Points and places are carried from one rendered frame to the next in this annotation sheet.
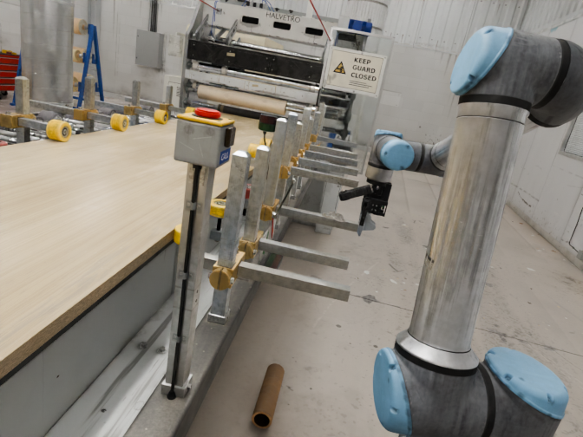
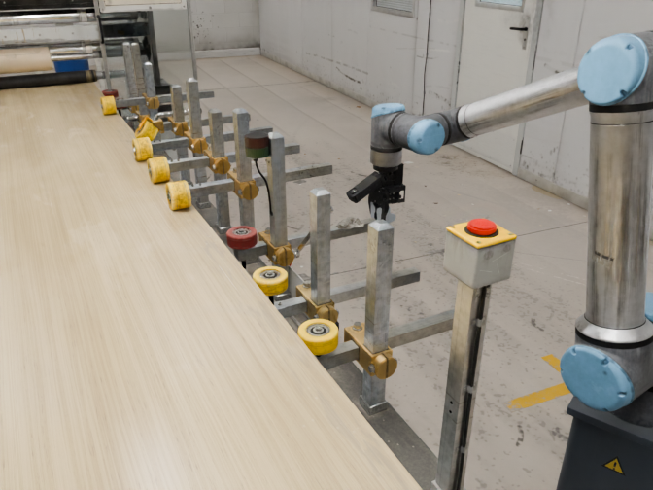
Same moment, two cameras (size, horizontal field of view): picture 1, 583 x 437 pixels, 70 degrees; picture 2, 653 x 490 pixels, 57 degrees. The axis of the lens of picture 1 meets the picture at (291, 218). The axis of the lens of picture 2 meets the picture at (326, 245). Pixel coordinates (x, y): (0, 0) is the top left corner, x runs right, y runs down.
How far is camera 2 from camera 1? 0.80 m
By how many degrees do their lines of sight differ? 31
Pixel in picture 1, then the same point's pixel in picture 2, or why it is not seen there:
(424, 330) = (618, 318)
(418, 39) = not seen: outside the picture
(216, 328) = (387, 416)
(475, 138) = (632, 144)
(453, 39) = not seen: outside the picture
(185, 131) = (485, 258)
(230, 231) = (383, 312)
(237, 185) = (386, 261)
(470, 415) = not seen: outside the picture
